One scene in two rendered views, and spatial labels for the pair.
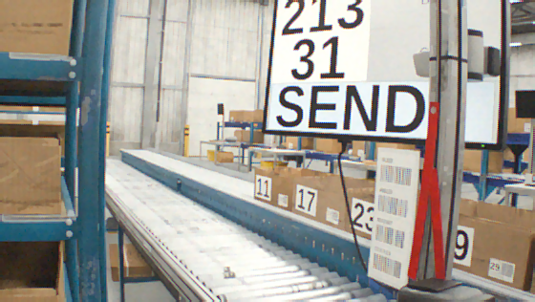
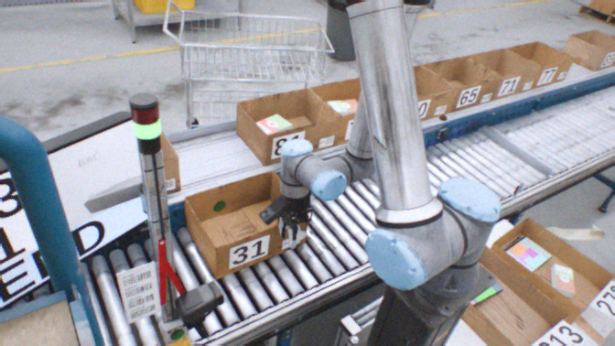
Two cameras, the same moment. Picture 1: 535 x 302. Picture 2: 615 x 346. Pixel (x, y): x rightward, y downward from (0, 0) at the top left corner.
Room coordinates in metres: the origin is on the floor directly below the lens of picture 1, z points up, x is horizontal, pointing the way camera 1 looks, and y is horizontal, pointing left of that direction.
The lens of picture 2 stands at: (0.39, 0.50, 2.10)
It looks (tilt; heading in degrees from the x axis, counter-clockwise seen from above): 38 degrees down; 260
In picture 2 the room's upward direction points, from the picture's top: 9 degrees clockwise
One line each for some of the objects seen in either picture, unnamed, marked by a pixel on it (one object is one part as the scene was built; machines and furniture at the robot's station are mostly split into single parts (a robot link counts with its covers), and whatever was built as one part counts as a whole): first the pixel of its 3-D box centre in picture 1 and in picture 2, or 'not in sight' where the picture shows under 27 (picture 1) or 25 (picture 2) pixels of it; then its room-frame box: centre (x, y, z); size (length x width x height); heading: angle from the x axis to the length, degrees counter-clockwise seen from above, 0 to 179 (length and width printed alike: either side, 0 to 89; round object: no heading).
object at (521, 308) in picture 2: not in sight; (495, 299); (-0.55, -0.41, 0.80); 0.38 x 0.28 x 0.10; 119
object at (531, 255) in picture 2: not in sight; (525, 255); (-0.80, -0.64, 0.78); 0.19 x 0.14 x 0.02; 32
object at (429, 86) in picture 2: not in sight; (409, 95); (-0.50, -1.62, 0.96); 0.39 x 0.29 x 0.17; 28
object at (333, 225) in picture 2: not in sight; (332, 224); (-0.01, -0.84, 0.72); 0.52 x 0.05 x 0.05; 118
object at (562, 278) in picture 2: not in sight; (562, 280); (-0.89, -0.52, 0.77); 0.13 x 0.07 x 0.04; 63
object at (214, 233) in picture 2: not in sight; (246, 221); (0.37, -0.75, 0.83); 0.39 x 0.29 x 0.17; 28
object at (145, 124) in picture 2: not in sight; (145, 118); (0.57, -0.23, 1.62); 0.05 x 0.05 x 0.06
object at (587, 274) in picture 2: not in sight; (547, 266); (-0.84, -0.56, 0.80); 0.38 x 0.28 x 0.10; 123
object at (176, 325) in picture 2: not in sight; (176, 330); (0.56, -0.20, 0.95); 0.07 x 0.03 x 0.07; 28
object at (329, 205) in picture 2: not in sight; (344, 220); (-0.07, -0.87, 0.72); 0.52 x 0.05 x 0.05; 118
